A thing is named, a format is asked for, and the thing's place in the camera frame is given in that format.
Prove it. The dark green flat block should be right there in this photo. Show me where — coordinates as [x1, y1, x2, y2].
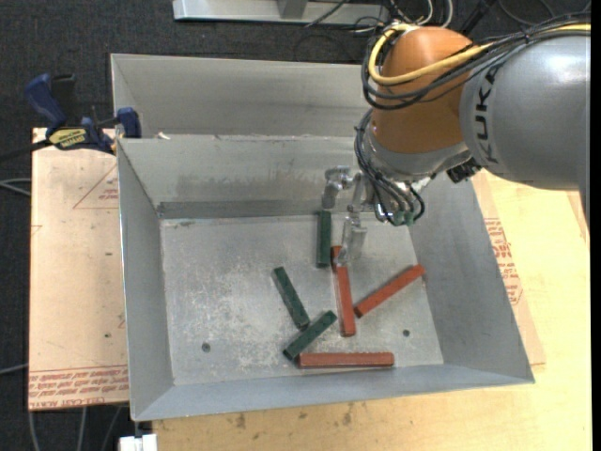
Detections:
[315, 210, 333, 269]
[271, 266, 312, 331]
[282, 310, 339, 362]

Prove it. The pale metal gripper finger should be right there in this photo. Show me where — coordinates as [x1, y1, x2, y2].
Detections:
[321, 165, 355, 210]
[338, 214, 368, 263]

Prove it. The grey metal bin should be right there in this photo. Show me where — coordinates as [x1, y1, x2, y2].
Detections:
[110, 53, 535, 422]

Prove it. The red-brown flat block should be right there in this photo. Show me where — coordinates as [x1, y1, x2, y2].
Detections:
[352, 263, 426, 319]
[330, 245, 358, 338]
[297, 350, 396, 371]

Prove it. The brown cardboard board red print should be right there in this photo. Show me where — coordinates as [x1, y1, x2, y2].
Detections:
[27, 127, 548, 412]

